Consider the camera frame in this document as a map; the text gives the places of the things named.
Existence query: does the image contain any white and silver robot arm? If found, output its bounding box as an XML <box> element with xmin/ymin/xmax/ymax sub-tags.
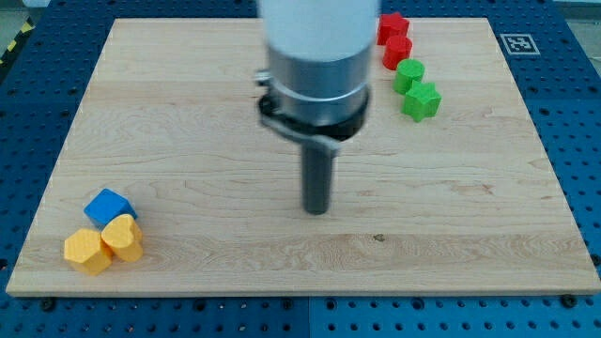
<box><xmin>255</xmin><ymin>0</ymin><xmax>380</xmax><ymax>156</ymax></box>

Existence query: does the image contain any blue cube block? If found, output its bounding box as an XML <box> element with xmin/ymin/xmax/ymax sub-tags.
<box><xmin>84</xmin><ymin>189</ymin><xmax>137</xmax><ymax>230</ymax></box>

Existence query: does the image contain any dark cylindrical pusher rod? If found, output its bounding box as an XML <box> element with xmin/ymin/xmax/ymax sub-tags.
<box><xmin>300</xmin><ymin>146</ymin><xmax>333</xmax><ymax>215</ymax></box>

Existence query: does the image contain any green star block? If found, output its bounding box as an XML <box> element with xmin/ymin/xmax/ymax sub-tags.
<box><xmin>401</xmin><ymin>81</ymin><xmax>442</xmax><ymax>123</ymax></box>

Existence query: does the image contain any green cylinder block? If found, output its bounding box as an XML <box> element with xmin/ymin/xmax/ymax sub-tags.
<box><xmin>393</xmin><ymin>58</ymin><xmax>425</xmax><ymax>94</ymax></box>

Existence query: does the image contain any red cylinder block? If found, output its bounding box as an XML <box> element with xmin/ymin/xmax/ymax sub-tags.
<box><xmin>382</xmin><ymin>35</ymin><xmax>413</xmax><ymax>70</ymax></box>

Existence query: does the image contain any red star block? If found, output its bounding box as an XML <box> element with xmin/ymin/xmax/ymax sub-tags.
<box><xmin>377</xmin><ymin>11</ymin><xmax>409</xmax><ymax>45</ymax></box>

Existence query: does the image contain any yellow heart block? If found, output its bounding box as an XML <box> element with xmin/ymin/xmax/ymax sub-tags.
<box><xmin>101</xmin><ymin>214</ymin><xmax>144</xmax><ymax>262</ymax></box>

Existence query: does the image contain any yellow hexagon block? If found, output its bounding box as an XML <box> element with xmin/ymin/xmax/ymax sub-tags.
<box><xmin>64</xmin><ymin>228</ymin><xmax>113</xmax><ymax>276</ymax></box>

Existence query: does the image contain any white fiducial marker tag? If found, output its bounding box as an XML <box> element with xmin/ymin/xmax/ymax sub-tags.
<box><xmin>500</xmin><ymin>33</ymin><xmax>540</xmax><ymax>55</ymax></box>

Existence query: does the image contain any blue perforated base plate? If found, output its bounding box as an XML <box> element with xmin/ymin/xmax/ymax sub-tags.
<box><xmin>1</xmin><ymin>1</ymin><xmax>600</xmax><ymax>337</ymax></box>

